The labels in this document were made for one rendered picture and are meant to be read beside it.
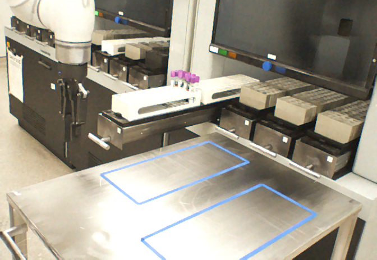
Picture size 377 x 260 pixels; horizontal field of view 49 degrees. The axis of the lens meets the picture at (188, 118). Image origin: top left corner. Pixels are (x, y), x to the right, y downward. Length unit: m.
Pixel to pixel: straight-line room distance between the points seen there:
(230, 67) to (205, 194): 0.87
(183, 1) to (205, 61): 0.25
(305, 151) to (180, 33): 0.73
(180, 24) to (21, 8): 0.72
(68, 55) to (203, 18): 0.67
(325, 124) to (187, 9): 0.71
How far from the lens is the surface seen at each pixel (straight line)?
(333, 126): 1.30
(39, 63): 2.62
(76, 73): 1.11
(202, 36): 1.61
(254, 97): 1.45
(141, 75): 1.78
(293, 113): 1.37
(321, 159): 1.26
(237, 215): 0.84
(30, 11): 1.17
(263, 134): 1.35
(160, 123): 1.29
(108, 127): 1.27
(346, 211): 0.95
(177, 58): 1.72
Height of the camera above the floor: 1.28
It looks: 21 degrees down
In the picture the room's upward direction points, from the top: 6 degrees clockwise
